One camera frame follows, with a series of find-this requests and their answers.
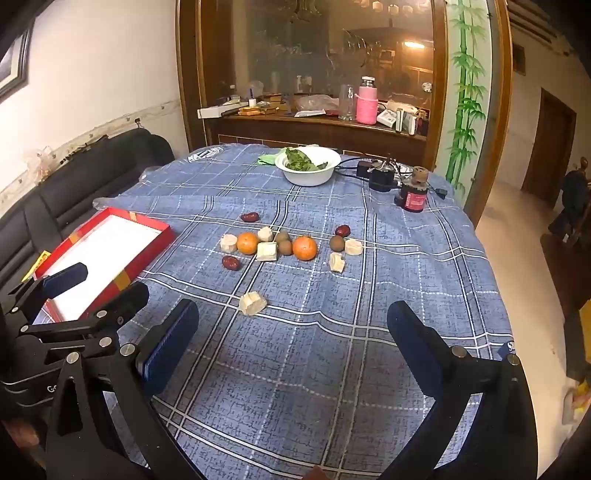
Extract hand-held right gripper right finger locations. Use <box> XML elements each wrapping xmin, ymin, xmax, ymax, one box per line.
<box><xmin>379</xmin><ymin>300</ymin><xmax>539</xmax><ymax>480</ymax></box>

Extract crumpled plastic bag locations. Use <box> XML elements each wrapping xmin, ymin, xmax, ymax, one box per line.
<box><xmin>294</xmin><ymin>95</ymin><xmax>340</xmax><ymax>114</ymax></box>

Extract framed wall picture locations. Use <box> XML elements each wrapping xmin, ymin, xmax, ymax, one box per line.
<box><xmin>0</xmin><ymin>18</ymin><xmax>35</xmax><ymax>104</ymax></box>

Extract clear glass pitcher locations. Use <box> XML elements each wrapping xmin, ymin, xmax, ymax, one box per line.
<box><xmin>338</xmin><ymin>84</ymin><xmax>357</xmax><ymax>121</ymax></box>

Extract white bowl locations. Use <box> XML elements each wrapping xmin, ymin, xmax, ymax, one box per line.
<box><xmin>274</xmin><ymin>147</ymin><xmax>342</xmax><ymax>187</ymax></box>

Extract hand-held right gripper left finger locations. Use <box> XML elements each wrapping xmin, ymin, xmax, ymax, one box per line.
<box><xmin>44</xmin><ymin>298</ymin><xmax>201</xmax><ymax>480</ymax></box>

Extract pink bottle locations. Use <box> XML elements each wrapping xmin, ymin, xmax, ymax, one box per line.
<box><xmin>355</xmin><ymin>76</ymin><xmax>380</xmax><ymax>126</ymax></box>

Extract brown wooden door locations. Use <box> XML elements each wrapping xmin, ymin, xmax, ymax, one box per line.
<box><xmin>522</xmin><ymin>88</ymin><xmax>578</xmax><ymax>208</ymax></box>

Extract dark wooden stand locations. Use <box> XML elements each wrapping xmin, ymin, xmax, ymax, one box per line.
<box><xmin>540</xmin><ymin>233</ymin><xmax>591</xmax><ymax>315</ymax></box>

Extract orange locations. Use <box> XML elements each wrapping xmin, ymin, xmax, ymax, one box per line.
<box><xmin>292</xmin><ymin>235</ymin><xmax>319</xmax><ymax>261</ymax></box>
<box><xmin>236</xmin><ymin>232</ymin><xmax>260</xmax><ymax>256</ymax></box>

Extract wooden glass cabinet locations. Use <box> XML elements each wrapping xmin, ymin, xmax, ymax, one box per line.
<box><xmin>175</xmin><ymin>0</ymin><xmax>513</xmax><ymax>213</ymax></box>

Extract clear plastic bag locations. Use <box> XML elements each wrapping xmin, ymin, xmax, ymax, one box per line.
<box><xmin>92</xmin><ymin>161</ymin><xmax>178</xmax><ymax>210</ymax></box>

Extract crumpled clear plastic wrap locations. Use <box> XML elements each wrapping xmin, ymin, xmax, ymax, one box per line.
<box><xmin>23</xmin><ymin>148</ymin><xmax>61</xmax><ymax>181</ymax></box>

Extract black leather sofa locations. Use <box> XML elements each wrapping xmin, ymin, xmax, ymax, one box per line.
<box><xmin>0</xmin><ymin>128</ymin><xmax>176</xmax><ymax>296</ymax></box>

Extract black cable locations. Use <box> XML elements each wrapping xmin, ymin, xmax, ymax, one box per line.
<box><xmin>335</xmin><ymin>157</ymin><xmax>370</xmax><ymax>178</ymax></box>

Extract yellow printed box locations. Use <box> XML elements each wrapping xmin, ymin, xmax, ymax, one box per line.
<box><xmin>21</xmin><ymin>249</ymin><xmax>51</xmax><ymax>282</ymax></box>

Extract blue plaid tablecloth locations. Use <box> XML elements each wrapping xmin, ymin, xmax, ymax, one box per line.
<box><xmin>28</xmin><ymin>143</ymin><xmax>520</xmax><ymax>480</ymax></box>

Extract long white box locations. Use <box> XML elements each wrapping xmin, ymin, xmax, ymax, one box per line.
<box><xmin>198</xmin><ymin>102</ymin><xmax>250</xmax><ymax>120</ymax></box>

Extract bamboo print glass panel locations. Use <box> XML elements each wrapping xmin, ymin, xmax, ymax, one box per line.
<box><xmin>436</xmin><ymin>0</ymin><xmax>490</xmax><ymax>195</ymax></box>

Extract green leafy vegetables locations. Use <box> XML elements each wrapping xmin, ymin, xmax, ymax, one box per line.
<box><xmin>284</xmin><ymin>148</ymin><xmax>329</xmax><ymax>172</ymax></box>

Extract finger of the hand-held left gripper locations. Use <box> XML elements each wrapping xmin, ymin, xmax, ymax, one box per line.
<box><xmin>8</xmin><ymin>262</ymin><xmax>89</xmax><ymax>325</ymax></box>
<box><xmin>18</xmin><ymin>281</ymin><xmax>151</xmax><ymax>357</ymax></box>

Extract red black cylinder device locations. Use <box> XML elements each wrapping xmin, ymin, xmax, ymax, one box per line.
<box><xmin>394</xmin><ymin>166</ymin><xmax>432</xmax><ymax>213</ymax></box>

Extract red box with white inside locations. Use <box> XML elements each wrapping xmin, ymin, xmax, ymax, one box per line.
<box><xmin>30</xmin><ymin>207</ymin><xmax>177</xmax><ymax>324</ymax></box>

